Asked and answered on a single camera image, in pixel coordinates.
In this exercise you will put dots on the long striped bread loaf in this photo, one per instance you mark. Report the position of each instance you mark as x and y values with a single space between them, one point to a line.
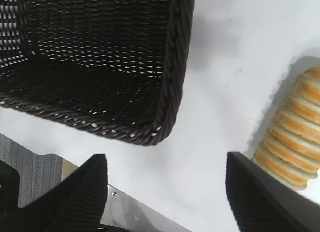
300 131

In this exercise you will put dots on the black rounded block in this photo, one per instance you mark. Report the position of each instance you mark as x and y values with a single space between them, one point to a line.
10 187

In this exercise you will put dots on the dark brown wicker basket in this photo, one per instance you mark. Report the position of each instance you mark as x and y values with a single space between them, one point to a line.
172 66

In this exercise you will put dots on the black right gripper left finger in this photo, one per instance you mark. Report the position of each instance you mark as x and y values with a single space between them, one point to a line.
70 207

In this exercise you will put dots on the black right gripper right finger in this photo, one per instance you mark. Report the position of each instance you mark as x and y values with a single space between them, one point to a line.
262 204

